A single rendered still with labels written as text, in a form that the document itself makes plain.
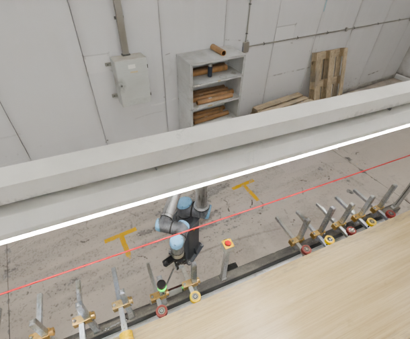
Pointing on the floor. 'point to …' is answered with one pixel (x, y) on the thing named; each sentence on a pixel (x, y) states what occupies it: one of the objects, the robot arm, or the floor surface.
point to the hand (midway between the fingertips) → (176, 268)
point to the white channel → (184, 144)
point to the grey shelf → (189, 85)
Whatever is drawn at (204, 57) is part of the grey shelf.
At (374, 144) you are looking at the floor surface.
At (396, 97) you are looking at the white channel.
